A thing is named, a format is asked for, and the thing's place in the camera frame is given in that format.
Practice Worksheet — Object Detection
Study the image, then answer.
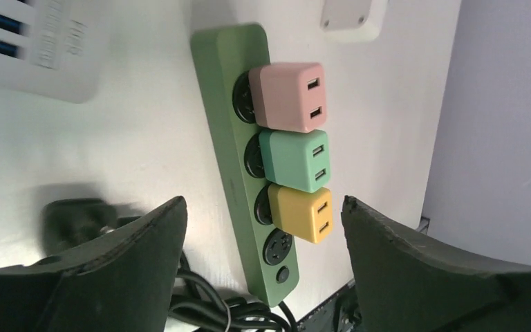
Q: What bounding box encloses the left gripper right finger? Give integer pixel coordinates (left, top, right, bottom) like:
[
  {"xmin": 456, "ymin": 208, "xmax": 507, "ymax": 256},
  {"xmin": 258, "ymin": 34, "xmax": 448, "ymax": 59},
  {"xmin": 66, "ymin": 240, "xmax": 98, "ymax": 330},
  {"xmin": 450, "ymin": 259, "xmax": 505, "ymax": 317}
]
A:
[{"xmin": 341, "ymin": 196, "xmax": 531, "ymax": 331}]

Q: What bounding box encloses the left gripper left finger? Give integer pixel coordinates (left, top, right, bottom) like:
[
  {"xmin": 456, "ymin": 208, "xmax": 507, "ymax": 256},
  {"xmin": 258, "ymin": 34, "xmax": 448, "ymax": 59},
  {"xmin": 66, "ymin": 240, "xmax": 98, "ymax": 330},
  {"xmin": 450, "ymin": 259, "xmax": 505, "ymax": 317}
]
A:
[{"xmin": 0, "ymin": 196, "xmax": 187, "ymax": 331}]

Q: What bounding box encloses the white power strip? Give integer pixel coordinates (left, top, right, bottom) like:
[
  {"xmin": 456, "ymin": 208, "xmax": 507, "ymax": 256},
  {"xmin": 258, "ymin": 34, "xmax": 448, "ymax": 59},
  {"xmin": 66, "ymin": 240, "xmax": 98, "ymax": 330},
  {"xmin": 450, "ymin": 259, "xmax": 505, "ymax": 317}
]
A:
[
  {"xmin": 320, "ymin": 0, "xmax": 390, "ymax": 43},
  {"xmin": 0, "ymin": 0, "xmax": 113, "ymax": 104}
]

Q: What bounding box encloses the green power strip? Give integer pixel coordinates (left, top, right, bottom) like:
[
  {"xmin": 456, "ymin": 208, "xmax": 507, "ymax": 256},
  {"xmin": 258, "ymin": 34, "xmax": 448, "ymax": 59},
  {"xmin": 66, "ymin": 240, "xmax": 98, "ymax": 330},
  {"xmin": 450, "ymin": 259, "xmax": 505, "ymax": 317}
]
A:
[{"xmin": 190, "ymin": 23, "xmax": 299, "ymax": 307}]

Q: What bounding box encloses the green plug adapter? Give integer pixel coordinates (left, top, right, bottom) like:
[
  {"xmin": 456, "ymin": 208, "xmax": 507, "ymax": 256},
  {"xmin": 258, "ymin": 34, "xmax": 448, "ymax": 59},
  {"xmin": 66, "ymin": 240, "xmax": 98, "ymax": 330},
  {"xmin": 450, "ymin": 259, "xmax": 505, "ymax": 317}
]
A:
[{"xmin": 258, "ymin": 129, "xmax": 331, "ymax": 193}]

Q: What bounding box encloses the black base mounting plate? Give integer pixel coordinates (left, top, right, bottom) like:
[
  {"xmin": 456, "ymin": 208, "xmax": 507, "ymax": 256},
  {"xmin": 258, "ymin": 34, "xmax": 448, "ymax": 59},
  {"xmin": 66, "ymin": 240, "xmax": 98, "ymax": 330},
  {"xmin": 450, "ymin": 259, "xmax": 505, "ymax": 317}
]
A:
[{"xmin": 297, "ymin": 279, "xmax": 365, "ymax": 332}]

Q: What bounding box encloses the yellow plug adapter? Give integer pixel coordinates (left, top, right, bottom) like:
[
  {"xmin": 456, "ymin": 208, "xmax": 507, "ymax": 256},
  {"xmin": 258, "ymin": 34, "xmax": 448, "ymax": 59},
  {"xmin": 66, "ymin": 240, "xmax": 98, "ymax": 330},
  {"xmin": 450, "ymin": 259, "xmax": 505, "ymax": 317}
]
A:
[{"xmin": 268, "ymin": 183, "xmax": 334, "ymax": 243}]

